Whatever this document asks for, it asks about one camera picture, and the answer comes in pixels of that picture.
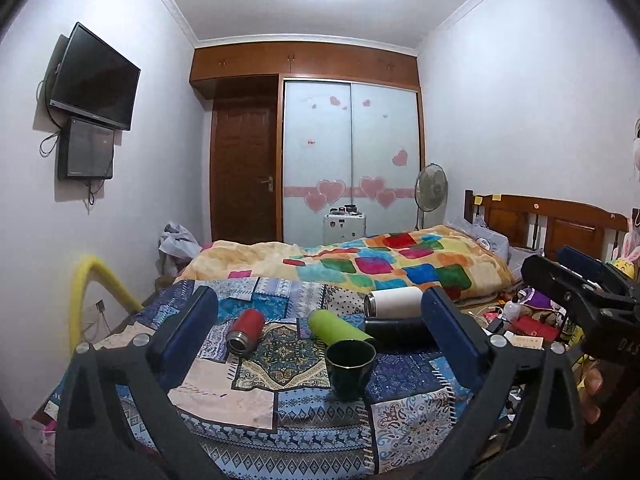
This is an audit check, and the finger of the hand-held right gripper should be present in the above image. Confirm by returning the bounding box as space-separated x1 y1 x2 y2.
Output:
557 245 637 297
521 254 640 322

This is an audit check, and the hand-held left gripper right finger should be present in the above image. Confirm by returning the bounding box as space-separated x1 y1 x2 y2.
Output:
420 286 586 480

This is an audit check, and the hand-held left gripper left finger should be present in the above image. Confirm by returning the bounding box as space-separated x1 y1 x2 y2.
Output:
55 285 220 480

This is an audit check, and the black insulated cup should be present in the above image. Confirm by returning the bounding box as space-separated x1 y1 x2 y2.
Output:
364 315 437 346

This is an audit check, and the red insulated cup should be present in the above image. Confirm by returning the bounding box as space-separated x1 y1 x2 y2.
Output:
225 309 266 356

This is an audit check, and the white insulated cup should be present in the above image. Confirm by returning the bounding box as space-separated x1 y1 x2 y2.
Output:
363 286 425 320

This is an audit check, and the dark green ceramic cup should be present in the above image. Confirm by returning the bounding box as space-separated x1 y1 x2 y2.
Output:
325 339 377 402

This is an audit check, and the lime green insulated cup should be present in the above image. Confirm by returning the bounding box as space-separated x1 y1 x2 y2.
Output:
307 309 379 349

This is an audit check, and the person's right hand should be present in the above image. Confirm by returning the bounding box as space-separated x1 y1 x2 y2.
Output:
581 361 609 423

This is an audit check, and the wooden bed headboard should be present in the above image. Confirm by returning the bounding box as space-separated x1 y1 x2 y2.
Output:
463 189 630 262

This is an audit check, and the yellow bunny plush toy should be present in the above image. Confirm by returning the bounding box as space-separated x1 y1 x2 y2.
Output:
606 234 640 293

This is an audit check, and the red flat packet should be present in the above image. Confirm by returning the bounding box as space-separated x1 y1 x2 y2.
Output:
510 317 559 342

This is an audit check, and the grey clothes pile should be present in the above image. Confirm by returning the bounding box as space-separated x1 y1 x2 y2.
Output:
158 220 204 277

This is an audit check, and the colourful checked quilt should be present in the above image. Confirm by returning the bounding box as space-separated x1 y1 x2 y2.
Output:
175 225 517 302

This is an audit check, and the yellow foam tube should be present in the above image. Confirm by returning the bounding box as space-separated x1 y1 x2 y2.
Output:
69 254 146 356

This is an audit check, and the blue patchwork blanket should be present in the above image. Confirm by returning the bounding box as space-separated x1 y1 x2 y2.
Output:
35 275 506 480

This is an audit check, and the standing electric fan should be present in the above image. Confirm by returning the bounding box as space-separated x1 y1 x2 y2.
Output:
414 162 449 231

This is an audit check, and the white box appliance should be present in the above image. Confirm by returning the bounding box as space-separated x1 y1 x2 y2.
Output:
322 205 368 249

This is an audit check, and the brown wooden door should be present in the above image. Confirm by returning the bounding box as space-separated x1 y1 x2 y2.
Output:
210 99 279 246

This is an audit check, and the frosted wardrobe with heart stickers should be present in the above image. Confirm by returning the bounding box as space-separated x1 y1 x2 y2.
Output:
282 79 422 244

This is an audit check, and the wooden overhead cabinet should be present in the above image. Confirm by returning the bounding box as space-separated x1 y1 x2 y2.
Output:
189 40 420 107

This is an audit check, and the small black wall monitor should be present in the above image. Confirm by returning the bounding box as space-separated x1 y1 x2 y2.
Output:
56 116 115 181

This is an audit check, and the black wall cable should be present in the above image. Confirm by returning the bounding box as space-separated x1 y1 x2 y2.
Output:
39 129 64 159

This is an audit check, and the wall-mounted black television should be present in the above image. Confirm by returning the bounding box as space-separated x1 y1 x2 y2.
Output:
48 22 141 132

